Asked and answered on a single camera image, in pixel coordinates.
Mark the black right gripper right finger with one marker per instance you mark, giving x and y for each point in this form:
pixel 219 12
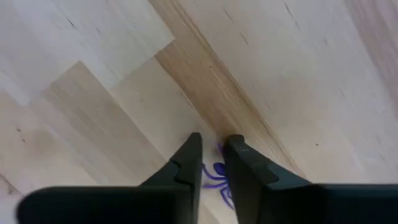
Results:
pixel 280 202

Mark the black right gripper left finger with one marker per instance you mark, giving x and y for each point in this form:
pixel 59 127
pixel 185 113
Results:
pixel 155 202

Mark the purple plastic spider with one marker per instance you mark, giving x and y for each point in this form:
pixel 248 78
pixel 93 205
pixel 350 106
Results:
pixel 219 168

